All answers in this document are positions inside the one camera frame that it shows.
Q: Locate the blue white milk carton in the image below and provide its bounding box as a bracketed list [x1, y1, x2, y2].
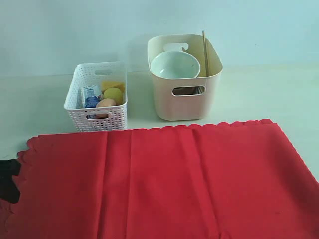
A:
[80, 85, 103, 108]

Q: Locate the brown egg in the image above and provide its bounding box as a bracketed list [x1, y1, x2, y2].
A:
[96, 98, 117, 118]

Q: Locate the yellow cheese wedge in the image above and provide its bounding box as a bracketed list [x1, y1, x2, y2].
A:
[101, 80, 125, 92]

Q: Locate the yellow lemon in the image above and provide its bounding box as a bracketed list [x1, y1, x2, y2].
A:
[103, 87, 124, 105]

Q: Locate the pale green ceramic bowl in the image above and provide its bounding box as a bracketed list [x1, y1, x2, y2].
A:
[150, 51, 201, 79]

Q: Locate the brown wooden plate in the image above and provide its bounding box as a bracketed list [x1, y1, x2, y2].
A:
[172, 87, 196, 96]

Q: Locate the red scalloped table cloth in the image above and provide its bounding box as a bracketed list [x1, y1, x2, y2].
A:
[0, 119, 319, 239]

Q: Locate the stainless steel cup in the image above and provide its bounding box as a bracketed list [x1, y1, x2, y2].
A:
[194, 86, 205, 95]

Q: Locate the white perforated plastic basket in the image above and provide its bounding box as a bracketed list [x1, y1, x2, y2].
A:
[64, 62, 128, 132]

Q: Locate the cream plastic bin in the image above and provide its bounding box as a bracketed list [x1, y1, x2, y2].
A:
[148, 34, 223, 121]

